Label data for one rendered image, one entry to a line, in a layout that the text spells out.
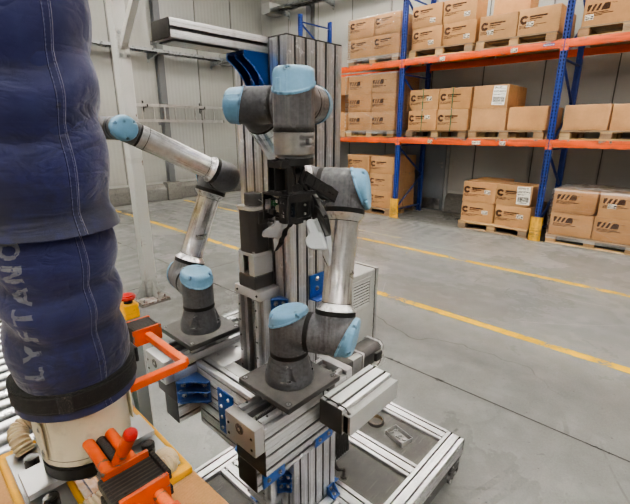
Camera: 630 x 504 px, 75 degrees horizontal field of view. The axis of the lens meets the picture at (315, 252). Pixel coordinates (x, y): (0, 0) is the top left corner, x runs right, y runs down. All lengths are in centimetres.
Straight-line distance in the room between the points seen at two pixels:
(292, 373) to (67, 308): 66
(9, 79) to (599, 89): 853
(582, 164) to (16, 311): 856
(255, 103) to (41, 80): 36
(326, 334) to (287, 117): 63
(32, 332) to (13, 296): 7
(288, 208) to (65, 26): 44
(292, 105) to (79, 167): 36
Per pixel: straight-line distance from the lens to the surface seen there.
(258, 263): 137
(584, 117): 749
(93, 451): 95
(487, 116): 787
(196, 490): 117
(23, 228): 79
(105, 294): 85
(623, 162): 872
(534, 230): 760
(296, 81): 75
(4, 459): 122
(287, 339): 119
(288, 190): 75
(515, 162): 908
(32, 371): 89
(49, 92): 77
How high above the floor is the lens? 177
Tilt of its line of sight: 17 degrees down
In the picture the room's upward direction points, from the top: straight up
